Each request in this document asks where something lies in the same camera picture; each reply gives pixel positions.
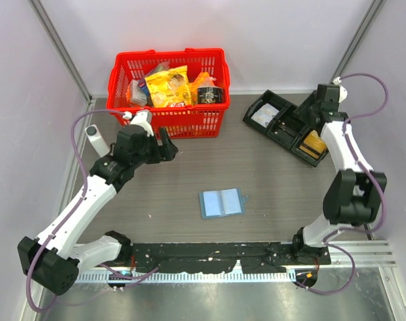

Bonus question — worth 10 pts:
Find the blue card holder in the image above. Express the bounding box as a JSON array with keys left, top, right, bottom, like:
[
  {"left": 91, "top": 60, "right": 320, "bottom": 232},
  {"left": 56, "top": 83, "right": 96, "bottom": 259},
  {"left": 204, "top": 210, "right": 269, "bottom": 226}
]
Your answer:
[{"left": 199, "top": 188, "right": 248, "bottom": 219}]

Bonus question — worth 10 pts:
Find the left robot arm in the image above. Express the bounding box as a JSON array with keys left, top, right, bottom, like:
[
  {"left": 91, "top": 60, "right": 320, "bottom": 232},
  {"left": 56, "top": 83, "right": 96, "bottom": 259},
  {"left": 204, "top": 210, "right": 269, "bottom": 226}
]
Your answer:
[{"left": 18, "top": 124, "right": 178, "bottom": 296}]

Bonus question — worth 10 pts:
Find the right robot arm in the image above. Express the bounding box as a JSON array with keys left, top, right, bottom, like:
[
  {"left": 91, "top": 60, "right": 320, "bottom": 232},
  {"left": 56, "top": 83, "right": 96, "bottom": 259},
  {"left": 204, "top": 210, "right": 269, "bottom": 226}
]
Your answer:
[{"left": 290, "top": 84, "right": 387, "bottom": 264}]

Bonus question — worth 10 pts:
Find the gold cards stack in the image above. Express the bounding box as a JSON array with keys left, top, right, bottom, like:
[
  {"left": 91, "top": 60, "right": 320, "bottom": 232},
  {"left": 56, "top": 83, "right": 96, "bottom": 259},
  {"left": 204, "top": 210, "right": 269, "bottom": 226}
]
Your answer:
[{"left": 299, "top": 130, "right": 326, "bottom": 159}]

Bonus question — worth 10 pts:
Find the white cards stack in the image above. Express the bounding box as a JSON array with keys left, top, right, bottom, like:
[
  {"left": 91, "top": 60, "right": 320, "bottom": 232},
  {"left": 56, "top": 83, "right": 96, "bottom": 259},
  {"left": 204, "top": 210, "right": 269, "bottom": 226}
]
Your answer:
[{"left": 251, "top": 104, "right": 279, "bottom": 128}]

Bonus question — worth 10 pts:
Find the black three-compartment tray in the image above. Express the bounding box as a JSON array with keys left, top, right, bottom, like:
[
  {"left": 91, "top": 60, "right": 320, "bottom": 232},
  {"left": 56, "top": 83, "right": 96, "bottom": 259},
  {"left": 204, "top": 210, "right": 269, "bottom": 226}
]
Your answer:
[{"left": 243, "top": 90, "right": 328, "bottom": 167}]

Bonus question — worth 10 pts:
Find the white bottle grey cap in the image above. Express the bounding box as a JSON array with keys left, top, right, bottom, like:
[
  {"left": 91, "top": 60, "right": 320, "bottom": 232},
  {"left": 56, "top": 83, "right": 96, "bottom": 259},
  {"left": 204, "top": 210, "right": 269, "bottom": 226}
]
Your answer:
[{"left": 85, "top": 124, "right": 110, "bottom": 157}]

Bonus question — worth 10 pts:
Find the red plastic shopping basket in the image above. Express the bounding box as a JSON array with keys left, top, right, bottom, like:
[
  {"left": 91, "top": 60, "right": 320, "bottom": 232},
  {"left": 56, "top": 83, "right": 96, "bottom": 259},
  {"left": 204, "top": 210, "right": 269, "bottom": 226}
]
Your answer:
[{"left": 106, "top": 48, "right": 230, "bottom": 138}]

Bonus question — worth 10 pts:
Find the grey small box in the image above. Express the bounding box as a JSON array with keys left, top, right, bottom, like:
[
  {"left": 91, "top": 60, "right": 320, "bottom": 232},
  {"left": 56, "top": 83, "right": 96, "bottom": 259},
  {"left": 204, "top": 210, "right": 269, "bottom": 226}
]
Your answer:
[{"left": 126, "top": 80, "right": 147, "bottom": 106}]

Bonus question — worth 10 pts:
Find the yellow chips bag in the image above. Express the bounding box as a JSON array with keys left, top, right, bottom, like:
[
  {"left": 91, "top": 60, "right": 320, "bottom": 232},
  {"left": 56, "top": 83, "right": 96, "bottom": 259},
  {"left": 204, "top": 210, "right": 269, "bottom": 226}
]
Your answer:
[{"left": 145, "top": 66, "right": 192, "bottom": 108}]

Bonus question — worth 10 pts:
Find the black round tin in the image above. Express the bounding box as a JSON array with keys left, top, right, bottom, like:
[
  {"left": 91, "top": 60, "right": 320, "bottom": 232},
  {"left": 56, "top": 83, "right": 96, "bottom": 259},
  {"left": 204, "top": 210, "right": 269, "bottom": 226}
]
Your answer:
[{"left": 197, "top": 86, "right": 225, "bottom": 104}]

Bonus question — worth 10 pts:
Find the orange snack bag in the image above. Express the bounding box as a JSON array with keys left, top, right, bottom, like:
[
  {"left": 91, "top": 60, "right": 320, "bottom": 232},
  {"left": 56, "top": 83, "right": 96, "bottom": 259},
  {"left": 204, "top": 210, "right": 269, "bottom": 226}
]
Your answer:
[{"left": 189, "top": 72, "right": 215, "bottom": 100}]

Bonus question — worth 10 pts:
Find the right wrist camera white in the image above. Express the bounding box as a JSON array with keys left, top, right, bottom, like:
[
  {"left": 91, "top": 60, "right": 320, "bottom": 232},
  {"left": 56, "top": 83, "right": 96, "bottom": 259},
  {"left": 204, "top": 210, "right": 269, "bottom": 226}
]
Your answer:
[{"left": 332, "top": 76, "right": 348, "bottom": 104}]

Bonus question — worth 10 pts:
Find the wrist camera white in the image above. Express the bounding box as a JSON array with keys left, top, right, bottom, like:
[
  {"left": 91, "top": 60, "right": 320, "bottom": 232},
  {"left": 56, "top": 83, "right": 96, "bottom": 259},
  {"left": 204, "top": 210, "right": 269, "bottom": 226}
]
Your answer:
[
  {"left": 122, "top": 109, "right": 155, "bottom": 136},
  {"left": 332, "top": 76, "right": 348, "bottom": 104}
]

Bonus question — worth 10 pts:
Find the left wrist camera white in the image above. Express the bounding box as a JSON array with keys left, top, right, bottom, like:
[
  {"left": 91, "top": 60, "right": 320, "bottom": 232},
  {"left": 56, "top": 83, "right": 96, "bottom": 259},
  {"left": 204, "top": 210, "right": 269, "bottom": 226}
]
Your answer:
[{"left": 122, "top": 109, "right": 155, "bottom": 136}]

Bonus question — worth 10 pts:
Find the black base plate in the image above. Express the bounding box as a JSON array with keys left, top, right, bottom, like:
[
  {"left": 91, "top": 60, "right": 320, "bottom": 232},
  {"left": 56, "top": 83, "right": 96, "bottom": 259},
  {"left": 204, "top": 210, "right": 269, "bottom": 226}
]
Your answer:
[{"left": 92, "top": 241, "right": 332, "bottom": 274}]

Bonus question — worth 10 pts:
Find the slotted cable duct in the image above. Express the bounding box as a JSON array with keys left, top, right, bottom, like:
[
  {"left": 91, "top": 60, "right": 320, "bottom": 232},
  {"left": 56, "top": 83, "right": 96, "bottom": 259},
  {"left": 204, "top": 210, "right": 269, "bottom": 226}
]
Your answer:
[{"left": 76, "top": 270, "right": 296, "bottom": 284}]

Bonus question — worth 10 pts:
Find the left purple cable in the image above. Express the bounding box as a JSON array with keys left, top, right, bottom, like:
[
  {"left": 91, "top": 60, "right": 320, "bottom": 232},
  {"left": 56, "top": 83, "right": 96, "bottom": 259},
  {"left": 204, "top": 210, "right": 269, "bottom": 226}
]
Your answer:
[{"left": 25, "top": 110, "right": 160, "bottom": 314}]

